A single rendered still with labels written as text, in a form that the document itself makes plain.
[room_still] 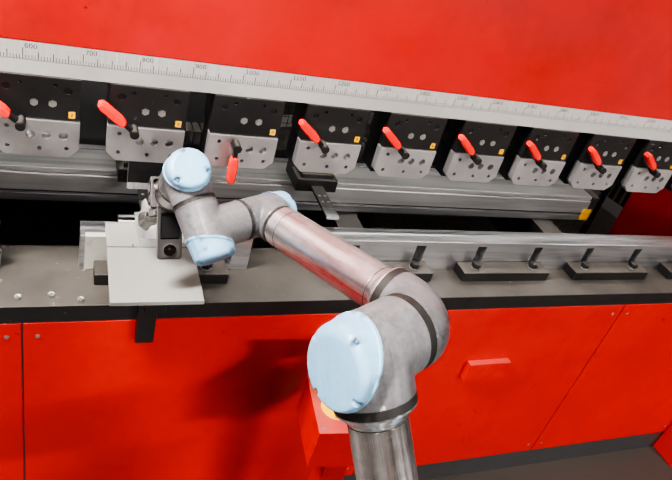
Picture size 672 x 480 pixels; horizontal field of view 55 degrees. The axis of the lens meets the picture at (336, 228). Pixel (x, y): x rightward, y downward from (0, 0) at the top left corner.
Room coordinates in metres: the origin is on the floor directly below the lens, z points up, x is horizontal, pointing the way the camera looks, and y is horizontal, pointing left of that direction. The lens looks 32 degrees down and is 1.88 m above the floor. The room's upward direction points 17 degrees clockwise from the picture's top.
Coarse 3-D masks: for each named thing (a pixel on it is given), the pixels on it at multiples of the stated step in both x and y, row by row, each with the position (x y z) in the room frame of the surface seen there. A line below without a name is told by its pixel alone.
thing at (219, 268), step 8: (96, 264) 1.10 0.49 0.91; (104, 264) 1.10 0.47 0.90; (216, 264) 1.22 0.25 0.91; (224, 264) 1.23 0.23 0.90; (96, 272) 1.07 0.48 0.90; (104, 272) 1.08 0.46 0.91; (200, 272) 1.17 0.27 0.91; (208, 272) 1.18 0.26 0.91; (216, 272) 1.19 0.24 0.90; (224, 272) 1.20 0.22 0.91; (96, 280) 1.06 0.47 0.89; (104, 280) 1.07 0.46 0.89; (200, 280) 1.17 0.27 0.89; (208, 280) 1.18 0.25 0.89; (216, 280) 1.19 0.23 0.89; (224, 280) 1.19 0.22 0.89
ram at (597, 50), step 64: (0, 0) 1.02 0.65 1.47; (64, 0) 1.07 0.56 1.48; (128, 0) 1.11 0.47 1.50; (192, 0) 1.17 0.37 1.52; (256, 0) 1.22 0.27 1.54; (320, 0) 1.28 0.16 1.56; (384, 0) 1.34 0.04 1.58; (448, 0) 1.40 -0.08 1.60; (512, 0) 1.47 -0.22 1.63; (576, 0) 1.55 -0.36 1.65; (640, 0) 1.63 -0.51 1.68; (0, 64) 1.02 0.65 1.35; (64, 64) 1.07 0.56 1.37; (256, 64) 1.23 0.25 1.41; (320, 64) 1.29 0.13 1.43; (384, 64) 1.36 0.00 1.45; (448, 64) 1.43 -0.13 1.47; (512, 64) 1.50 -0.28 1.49; (576, 64) 1.58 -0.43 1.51; (640, 64) 1.67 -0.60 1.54; (576, 128) 1.63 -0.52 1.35
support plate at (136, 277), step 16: (112, 224) 1.13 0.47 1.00; (128, 224) 1.15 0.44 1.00; (112, 240) 1.08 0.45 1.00; (128, 240) 1.09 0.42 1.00; (112, 256) 1.03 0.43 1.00; (128, 256) 1.04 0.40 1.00; (144, 256) 1.06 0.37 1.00; (112, 272) 0.98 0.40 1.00; (128, 272) 0.99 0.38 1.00; (144, 272) 1.01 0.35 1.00; (160, 272) 1.02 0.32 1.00; (176, 272) 1.04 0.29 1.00; (192, 272) 1.05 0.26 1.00; (112, 288) 0.93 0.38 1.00; (128, 288) 0.95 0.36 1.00; (144, 288) 0.96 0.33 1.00; (160, 288) 0.98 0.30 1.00; (176, 288) 0.99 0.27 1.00; (192, 288) 1.00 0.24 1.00; (112, 304) 0.90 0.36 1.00; (128, 304) 0.91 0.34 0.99; (144, 304) 0.93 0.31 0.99; (160, 304) 0.94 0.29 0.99; (176, 304) 0.95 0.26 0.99
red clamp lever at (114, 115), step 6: (102, 102) 1.07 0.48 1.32; (102, 108) 1.06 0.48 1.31; (108, 108) 1.07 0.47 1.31; (114, 108) 1.09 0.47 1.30; (108, 114) 1.07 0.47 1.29; (114, 114) 1.07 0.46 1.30; (120, 114) 1.09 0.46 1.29; (114, 120) 1.07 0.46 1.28; (120, 120) 1.08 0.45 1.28; (120, 126) 1.08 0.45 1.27; (126, 126) 1.09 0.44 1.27; (132, 126) 1.11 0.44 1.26; (132, 132) 1.09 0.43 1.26; (138, 132) 1.09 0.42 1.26; (132, 138) 1.08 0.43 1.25
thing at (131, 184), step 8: (128, 168) 1.16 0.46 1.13; (136, 168) 1.16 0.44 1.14; (144, 168) 1.17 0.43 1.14; (152, 168) 1.18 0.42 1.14; (160, 168) 1.18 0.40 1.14; (128, 176) 1.15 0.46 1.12; (136, 176) 1.16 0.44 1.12; (144, 176) 1.17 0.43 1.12; (128, 184) 1.16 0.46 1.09; (136, 184) 1.17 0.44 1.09; (144, 184) 1.18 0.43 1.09
